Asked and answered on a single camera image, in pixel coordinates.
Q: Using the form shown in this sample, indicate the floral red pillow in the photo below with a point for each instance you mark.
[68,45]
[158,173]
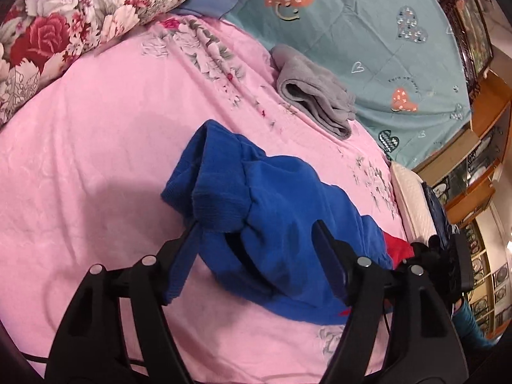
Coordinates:
[60,24]

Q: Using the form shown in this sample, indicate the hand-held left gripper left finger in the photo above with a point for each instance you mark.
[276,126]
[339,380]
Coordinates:
[184,260]

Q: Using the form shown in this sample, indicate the teal heart print quilt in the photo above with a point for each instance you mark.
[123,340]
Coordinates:
[360,40]

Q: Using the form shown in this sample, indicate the red cloth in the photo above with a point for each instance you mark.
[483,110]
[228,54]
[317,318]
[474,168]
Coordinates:
[400,250]

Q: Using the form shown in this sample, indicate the person's right forearm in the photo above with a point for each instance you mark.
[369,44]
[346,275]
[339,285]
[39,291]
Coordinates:
[470,322]

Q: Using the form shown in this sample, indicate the dark framed picture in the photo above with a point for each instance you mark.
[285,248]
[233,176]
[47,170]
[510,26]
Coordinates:
[470,28]

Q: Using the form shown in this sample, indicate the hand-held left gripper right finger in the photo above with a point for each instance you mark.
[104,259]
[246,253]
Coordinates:
[330,264]

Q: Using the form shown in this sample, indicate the wooden display cabinet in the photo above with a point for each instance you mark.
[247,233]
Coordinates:
[476,176]

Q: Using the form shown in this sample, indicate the pink floral bed sheet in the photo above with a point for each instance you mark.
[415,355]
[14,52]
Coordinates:
[100,148]

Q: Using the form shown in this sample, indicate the dark blue cloth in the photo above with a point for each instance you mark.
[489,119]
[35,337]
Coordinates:
[438,212]

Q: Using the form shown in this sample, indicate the folded grey towel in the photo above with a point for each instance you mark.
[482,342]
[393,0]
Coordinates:
[316,92]

